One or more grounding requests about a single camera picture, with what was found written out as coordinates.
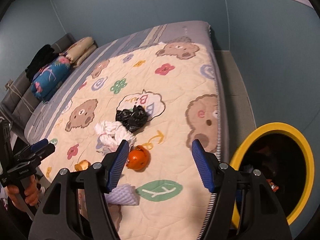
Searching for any yellow rimmed trash bin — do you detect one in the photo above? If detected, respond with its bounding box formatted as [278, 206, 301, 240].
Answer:
[230, 122, 315, 225]

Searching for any black cloth on headboard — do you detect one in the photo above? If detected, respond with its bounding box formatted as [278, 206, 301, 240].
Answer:
[25, 44, 59, 82]

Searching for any orange snack bag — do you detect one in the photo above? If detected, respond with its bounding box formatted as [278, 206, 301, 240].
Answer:
[267, 179, 279, 192]

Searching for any white charging cable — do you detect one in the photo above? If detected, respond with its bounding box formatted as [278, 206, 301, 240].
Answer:
[6, 82, 36, 113]

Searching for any cream cartoon bear quilt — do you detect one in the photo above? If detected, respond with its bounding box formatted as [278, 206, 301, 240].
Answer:
[40, 37, 220, 239]

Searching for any grey bed headboard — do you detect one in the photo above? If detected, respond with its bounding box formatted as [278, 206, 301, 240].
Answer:
[1, 33, 76, 144]

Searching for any white foam net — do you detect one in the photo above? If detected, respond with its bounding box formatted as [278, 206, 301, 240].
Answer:
[105, 184, 139, 206]

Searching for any white plastic bag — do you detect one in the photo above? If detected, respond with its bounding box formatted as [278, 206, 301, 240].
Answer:
[94, 121, 136, 155]

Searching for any blue floral pillow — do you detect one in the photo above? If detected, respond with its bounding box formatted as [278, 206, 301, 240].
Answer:
[31, 56, 71, 101]

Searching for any striped grey bed sheet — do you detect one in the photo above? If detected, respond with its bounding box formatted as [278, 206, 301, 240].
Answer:
[25, 21, 229, 172]

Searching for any person's left hand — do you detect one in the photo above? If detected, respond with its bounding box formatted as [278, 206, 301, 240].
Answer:
[5, 175, 39, 212]

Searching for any cream folded blanket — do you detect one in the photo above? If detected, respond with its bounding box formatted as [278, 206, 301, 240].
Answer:
[65, 36, 97, 68]

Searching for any black plastic bag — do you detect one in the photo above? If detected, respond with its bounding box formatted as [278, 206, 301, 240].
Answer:
[116, 105, 149, 133]

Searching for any orange peel piece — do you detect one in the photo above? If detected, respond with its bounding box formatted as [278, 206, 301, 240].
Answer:
[74, 160, 91, 171]

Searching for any orange tangerine peel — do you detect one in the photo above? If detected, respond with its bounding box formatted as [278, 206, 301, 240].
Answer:
[126, 145, 150, 171]

